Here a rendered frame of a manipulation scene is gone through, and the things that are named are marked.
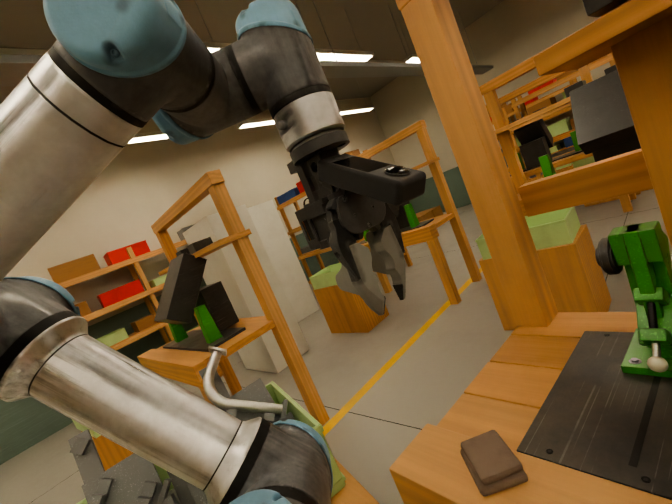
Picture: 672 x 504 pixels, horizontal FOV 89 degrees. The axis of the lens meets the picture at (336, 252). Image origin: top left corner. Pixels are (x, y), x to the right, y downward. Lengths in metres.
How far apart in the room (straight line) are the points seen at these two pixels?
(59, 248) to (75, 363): 6.65
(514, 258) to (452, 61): 0.56
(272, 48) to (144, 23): 0.16
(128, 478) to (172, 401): 0.68
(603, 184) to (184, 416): 1.00
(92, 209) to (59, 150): 7.02
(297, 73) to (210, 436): 0.43
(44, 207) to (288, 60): 0.26
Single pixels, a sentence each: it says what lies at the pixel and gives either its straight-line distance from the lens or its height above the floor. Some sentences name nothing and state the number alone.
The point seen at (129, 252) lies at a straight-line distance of 6.63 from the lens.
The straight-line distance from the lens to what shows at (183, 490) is 1.16.
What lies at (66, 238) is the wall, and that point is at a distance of 7.19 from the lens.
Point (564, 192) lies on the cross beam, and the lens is 1.09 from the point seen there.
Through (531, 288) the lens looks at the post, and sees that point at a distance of 1.11.
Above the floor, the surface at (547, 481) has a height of 0.90.
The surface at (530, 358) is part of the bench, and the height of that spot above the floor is 0.88.
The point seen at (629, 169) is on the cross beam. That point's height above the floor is 1.24.
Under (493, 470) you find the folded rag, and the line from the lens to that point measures 0.70.
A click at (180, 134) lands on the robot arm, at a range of 0.44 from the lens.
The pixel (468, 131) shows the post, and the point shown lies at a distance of 1.05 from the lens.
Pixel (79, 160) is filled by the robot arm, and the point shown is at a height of 1.52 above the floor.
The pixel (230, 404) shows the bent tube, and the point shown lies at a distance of 1.10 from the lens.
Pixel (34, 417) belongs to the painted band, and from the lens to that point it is 7.10.
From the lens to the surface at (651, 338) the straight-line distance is 0.85.
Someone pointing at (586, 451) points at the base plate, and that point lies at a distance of 0.76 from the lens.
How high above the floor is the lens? 1.41
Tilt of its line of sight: 6 degrees down
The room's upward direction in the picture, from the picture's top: 23 degrees counter-clockwise
